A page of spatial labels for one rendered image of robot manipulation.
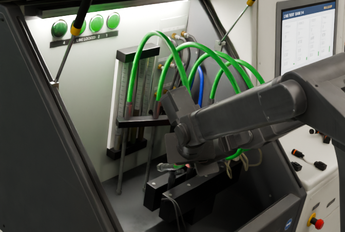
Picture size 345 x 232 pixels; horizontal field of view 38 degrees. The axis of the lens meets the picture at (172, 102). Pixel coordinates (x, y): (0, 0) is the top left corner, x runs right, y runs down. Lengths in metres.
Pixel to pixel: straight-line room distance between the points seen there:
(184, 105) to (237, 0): 0.68
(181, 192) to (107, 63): 0.42
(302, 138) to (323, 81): 1.30
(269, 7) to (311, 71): 1.08
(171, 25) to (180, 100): 0.66
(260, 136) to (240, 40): 0.54
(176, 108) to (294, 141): 0.90
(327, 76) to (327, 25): 1.45
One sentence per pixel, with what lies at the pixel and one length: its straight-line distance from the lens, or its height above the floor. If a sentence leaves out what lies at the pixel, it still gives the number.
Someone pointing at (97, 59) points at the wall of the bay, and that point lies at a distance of 1.41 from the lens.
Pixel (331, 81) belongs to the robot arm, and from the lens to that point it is 0.54.
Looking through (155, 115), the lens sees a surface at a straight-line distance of 1.48.
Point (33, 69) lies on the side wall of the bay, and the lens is 1.14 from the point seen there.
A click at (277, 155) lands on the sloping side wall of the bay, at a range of 1.55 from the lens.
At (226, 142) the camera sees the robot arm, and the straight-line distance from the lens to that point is 1.15.
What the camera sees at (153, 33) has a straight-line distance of 1.24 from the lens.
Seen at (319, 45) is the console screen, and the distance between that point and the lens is 1.95.
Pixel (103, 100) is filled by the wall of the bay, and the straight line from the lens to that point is 1.49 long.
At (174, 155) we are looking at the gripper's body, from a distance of 1.05.
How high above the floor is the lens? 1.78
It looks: 25 degrees down
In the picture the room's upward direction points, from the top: 9 degrees clockwise
